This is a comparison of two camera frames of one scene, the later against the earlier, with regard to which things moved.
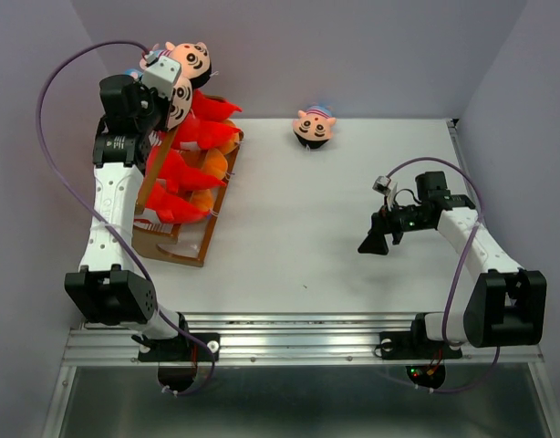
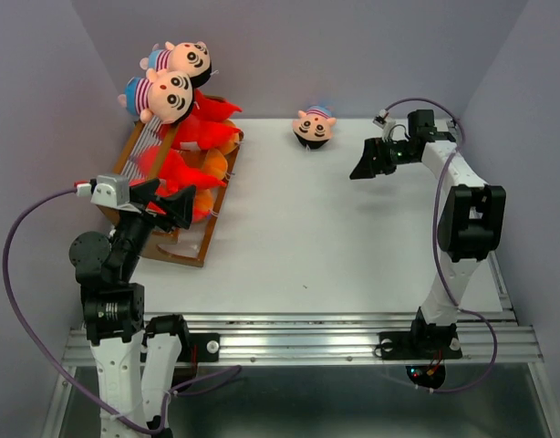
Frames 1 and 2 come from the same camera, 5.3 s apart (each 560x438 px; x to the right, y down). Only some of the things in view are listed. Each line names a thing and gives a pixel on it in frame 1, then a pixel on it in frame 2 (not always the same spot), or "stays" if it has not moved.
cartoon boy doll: (195, 62) stays
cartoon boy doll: (314, 126) stays
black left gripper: (145, 91) -> (179, 204)
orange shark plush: (202, 198) stays
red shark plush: (211, 109) stays
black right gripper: (375, 241) -> (373, 160)
